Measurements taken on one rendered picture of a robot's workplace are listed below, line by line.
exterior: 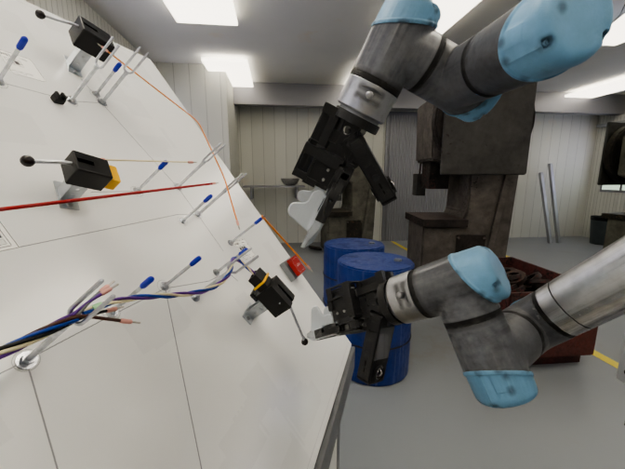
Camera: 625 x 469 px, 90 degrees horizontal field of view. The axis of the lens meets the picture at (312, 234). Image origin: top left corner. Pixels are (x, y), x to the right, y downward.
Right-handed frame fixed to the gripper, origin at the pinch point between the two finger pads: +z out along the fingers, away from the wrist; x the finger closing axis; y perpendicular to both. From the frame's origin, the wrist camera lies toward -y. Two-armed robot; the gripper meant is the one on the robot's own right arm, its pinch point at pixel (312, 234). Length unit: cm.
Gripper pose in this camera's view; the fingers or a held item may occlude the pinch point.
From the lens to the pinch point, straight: 53.5
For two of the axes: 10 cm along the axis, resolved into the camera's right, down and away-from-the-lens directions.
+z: -4.3, 8.2, 3.8
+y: -8.9, -4.4, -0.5
